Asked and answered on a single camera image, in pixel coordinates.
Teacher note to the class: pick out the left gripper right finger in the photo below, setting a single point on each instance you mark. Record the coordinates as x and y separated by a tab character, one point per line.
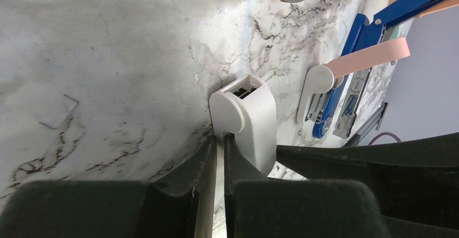
259	206

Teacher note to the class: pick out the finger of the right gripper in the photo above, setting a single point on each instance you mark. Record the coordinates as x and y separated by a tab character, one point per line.
414	182

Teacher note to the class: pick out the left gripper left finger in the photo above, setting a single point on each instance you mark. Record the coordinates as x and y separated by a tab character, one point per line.
180	204

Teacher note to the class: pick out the white stapler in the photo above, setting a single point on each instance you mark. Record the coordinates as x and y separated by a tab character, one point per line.
246	108

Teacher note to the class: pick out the green grey eraser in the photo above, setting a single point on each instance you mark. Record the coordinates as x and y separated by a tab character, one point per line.
391	33

